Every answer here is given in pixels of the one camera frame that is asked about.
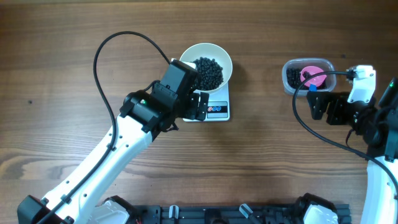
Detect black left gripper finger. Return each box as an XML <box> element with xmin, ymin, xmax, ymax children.
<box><xmin>186</xmin><ymin>93</ymin><xmax>200</xmax><ymax>120</ymax></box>
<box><xmin>196</xmin><ymin>92</ymin><xmax>209</xmax><ymax>121</ymax></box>

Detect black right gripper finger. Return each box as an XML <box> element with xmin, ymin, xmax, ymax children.
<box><xmin>307</xmin><ymin>91</ymin><xmax>331</xmax><ymax>120</ymax></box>
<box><xmin>326</xmin><ymin>92</ymin><xmax>351</xmax><ymax>125</ymax></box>

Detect pink scoop with blue handle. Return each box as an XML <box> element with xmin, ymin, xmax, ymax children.
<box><xmin>300</xmin><ymin>65</ymin><xmax>326</xmax><ymax>90</ymax></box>

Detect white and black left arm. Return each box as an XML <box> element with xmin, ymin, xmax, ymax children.
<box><xmin>17</xmin><ymin>60</ymin><xmax>208</xmax><ymax>223</ymax></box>

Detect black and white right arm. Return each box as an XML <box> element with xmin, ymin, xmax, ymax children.
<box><xmin>307</xmin><ymin>78</ymin><xmax>397</xmax><ymax>223</ymax></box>

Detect white digital kitchen scale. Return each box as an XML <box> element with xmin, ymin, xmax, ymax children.
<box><xmin>182</xmin><ymin>81</ymin><xmax>231</xmax><ymax>123</ymax></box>

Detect white bowl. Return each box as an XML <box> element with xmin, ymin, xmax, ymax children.
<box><xmin>180</xmin><ymin>43</ymin><xmax>233</xmax><ymax>94</ymax></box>

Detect black beans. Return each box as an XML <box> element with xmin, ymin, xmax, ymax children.
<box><xmin>193</xmin><ymin>57</ymin><xmax>302</xmax><ymax>91</ymax></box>

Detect clear plastic container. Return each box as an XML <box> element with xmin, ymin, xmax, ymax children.
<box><xmin>282</xmin><ymin>58</ymin><xmax>336</xmax><ymax>95</ymax></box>

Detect black right camera cable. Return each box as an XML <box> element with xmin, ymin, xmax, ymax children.
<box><xmin>291</xmin><ymin>70</ymin><xmax>398</xmax><ymax>200</ymax></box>

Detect black camera cable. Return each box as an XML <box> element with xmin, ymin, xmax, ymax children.
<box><xmin>37</xmin><ymin>30</ymin><xmax>203</xmax><ymax>224</ymax></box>
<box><xmin>291</xmin><ymin>70</ymin><xmax>398</xmax><ymax>200</ymax></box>

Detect black left camera cable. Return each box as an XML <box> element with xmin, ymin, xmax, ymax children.
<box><xmin>37</xmin><ymin>30</ymin><xmax>203</xmax><ymax>224</ymax></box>

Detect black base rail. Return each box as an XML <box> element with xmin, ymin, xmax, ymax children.
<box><xmin>129</xmin><ymin>204</ymin><xmax>304</xmax><ymax>224</ymax></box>

